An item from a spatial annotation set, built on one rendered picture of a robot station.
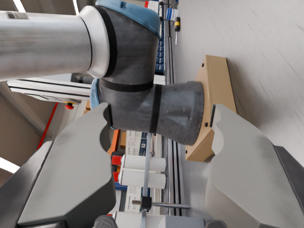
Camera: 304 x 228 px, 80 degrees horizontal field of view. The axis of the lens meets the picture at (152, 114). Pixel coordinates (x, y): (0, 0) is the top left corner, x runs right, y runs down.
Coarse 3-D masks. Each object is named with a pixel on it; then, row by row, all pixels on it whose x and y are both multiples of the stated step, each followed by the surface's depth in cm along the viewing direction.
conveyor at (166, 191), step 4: (164, 140) 82; (164, 144) 80; (164, 148) 79; (164, 152) 77; (164, 156) 76; (168, 168) 66; (164, 172) 72; (168, 172) 64; (168, 176) 64; (168, 180) 63; (168, 184) 62; (168, 188) 61; (164, 192) 67; (168, 192) 60; (164, 196) 66; (168, 196) 59; (164, 200) 65; (168, 200) 58; (164, 208) 63; (168, 208) 57; (164, 212) 62; (168, 212) 56
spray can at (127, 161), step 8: (112, 160) 68; (120, 160) 68; (128, 160) 67; (136, 160) 68; (144, 160) 68; (152, 160) 68; (160, 160) 69; (136, 168) 68; (144, 168) 68; (152, 168) 68; (160, 168) 68
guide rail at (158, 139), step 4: (160, 136) 83; (156, 140) 83; (160, 140) 82; (156, 144) 81; (160, 144) 80; (156, 148) 79; (160, 148) 79; (156, 152) 78; (160, 152) 78; (156, 156) 76; (160, 156) 77; (156, 172) 72; (160, 172) 72; (156, 188) 68; (156, 192) 67; (156, 196) 66; (156, 200) 65; (156, 208) 63; (156, 212) 62
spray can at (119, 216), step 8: (112, 216) 56; (120, 216) 55; (128, 216) 56; (136, 216) 56; (152, 216) 57; (160, 216) 57; (120, 224) 54; (128, 224) 54; (136, 224) 54; (152, 224) 55
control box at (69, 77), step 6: (48, 78) 71; (54, 78) 71; (60, 78) 71; (66, 78) 71; (72, 78) 73; (54, 96) 71; (60, 102) 86; (66, 102) 83; (72, 102) 81; (78, 102) 84
